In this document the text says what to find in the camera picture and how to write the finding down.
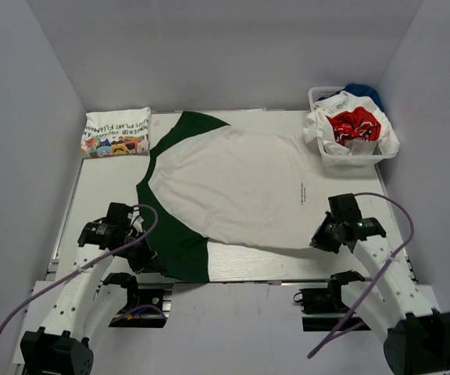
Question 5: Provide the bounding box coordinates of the white red print t-shirt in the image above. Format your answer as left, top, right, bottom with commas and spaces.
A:
303, 91, 400, 156

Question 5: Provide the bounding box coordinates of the white green raglan t-shirt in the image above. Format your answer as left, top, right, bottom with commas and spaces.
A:
136, 112, 323, 283

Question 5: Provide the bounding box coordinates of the blue t-shirt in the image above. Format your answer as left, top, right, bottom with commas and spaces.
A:
344, 83, 385, 113

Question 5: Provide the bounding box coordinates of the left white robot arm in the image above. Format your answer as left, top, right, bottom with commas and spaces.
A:
20, 202, 159, 374

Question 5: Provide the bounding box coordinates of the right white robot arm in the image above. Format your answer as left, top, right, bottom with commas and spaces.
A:
307, 193, 450, 374

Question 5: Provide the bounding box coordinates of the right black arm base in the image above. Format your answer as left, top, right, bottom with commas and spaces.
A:
293, 270, 368, 332

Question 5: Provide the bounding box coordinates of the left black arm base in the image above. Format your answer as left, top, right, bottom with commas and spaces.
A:
101, 273, 172, 329

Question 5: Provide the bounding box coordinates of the white plastic basket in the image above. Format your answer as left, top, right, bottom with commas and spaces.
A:
308, 87, 397, 167

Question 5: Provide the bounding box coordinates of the folded white cartoon t-shirt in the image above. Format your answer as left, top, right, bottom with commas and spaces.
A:
80, 107, 152, 159

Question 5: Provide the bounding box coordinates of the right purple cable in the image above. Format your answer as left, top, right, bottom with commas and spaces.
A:
306, 191, 416, 359

